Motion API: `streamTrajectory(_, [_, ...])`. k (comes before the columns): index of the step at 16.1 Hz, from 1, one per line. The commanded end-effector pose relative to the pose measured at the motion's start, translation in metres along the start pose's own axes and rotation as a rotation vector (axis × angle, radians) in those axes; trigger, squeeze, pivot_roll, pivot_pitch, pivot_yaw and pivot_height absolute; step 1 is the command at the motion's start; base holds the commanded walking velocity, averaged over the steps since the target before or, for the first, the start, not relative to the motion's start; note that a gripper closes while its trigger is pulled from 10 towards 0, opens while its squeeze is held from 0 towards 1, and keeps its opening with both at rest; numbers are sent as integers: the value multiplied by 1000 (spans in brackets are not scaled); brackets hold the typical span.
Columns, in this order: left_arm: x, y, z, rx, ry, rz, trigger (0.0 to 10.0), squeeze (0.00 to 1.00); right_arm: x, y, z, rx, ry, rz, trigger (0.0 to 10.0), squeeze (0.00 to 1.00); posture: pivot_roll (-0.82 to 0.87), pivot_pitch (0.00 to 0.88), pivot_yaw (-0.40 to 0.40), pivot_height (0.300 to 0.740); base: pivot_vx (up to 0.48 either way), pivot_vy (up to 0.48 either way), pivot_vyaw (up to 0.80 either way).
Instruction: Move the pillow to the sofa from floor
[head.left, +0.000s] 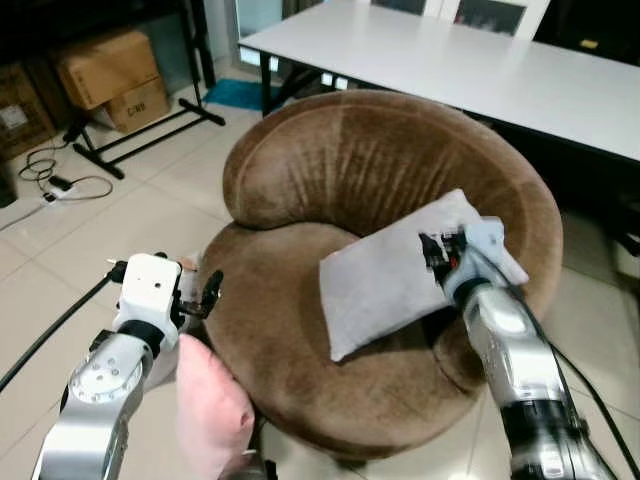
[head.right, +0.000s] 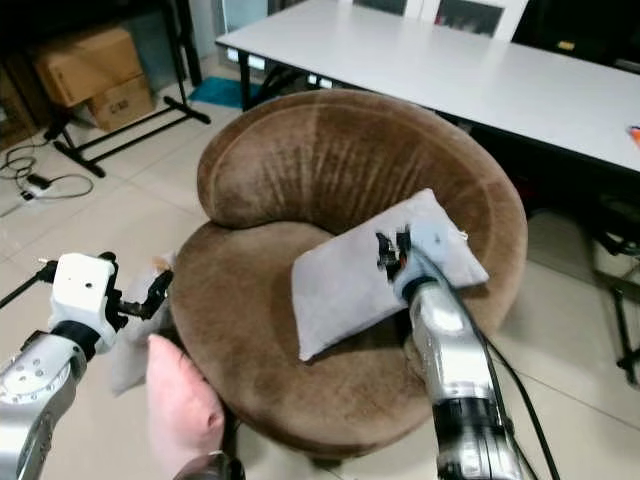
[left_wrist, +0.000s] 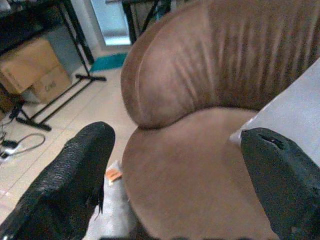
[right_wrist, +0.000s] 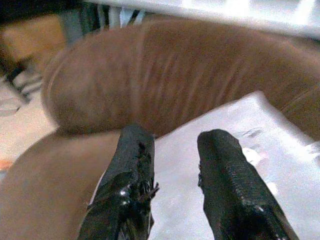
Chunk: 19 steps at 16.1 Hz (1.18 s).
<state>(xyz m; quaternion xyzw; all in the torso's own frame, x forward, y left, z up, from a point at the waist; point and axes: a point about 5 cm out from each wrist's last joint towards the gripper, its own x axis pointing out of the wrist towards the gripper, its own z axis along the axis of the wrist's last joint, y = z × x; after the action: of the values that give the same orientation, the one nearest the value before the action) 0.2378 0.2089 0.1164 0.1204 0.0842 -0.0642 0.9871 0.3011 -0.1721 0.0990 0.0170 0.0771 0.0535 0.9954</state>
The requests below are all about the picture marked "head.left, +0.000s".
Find brown round velvet sofa chair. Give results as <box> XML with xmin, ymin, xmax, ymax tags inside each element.
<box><xmin>198</xmin><ymin>89</ymin><xmax>565</xmax><ymax>464</ymax></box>

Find pink pillow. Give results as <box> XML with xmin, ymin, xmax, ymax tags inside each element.
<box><xmin>175</xmin><ymin>334</ymin><xmax>257</xmax><ymax>480</ymax></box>

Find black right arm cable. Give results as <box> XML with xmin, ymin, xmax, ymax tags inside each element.
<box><xmin>520</xmin><ymin>298</ymin><xmax>640</xmax><ymax>480</ymax></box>

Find small printed cardboard box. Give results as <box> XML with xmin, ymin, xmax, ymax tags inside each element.
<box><xmin>104</xmin><ymin>77</ymin><xmax>172</xmax><ymax>135</ymax></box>

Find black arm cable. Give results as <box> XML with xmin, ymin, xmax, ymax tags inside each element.
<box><xmin>520</xmin><ymin>298</ymin><xmax>640</xmax><ymax>480</ymax></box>
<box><xmin>0</xmin><ymin>260</ymin><xmax>130</xmax><ymax>394</ymax></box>

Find white power strip with cable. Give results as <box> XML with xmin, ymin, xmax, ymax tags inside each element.
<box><xmin>18</xmin><ymin>138</ymin><xmax>117</xmax><ymax>207</ymax></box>

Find dark labelled cardboard box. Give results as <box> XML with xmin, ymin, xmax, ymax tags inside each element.
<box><xmin>0</xmin><ymin>62</ymin><xmax>58</xmax><ymax>163</ymax></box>

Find long white table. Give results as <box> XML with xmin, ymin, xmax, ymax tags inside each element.
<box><xmin>238</xmin><ymin>0</ymin><xmax>640</xmax><ymax>163</ymax></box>

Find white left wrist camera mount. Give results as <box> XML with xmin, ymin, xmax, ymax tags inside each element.
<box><xmin>112</xmin><ymin>252</ymin><xmax>185</xmax><ymax>332</ymax></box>

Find grey rectangular pillow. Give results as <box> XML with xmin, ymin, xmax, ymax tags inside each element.
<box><xmin>319</xmin><ymin>188</ymin><xmax>530</xmax><ymax>364</ymax></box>

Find black metal rack stand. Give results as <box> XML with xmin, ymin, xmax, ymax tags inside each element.
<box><xmin>68</xmin><ymin>0</ymin><xmax>227</xmax><ymax>182</ymax></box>

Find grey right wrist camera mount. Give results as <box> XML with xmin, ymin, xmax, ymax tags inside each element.
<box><xmin>461</xmin><ymin>216</ymin><xmax>507</xmax><ymax>269</ymax></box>

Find large plain cardboard box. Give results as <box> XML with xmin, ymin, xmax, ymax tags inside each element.
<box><xmin>54</xmin><ymin>27</ymin><xmax>162</xmax><ymax>111</ymax></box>

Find teal floor mat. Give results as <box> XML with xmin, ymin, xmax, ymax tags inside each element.
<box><xmin>204</xmin><ymin>77</ymin><xmax>264</xmax><ymax>112</ymax></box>

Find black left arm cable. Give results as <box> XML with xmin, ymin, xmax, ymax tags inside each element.
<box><xmin>0</xmin><ymin>260</ymin><xmax>130</xmax><ymax>394</ymax></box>

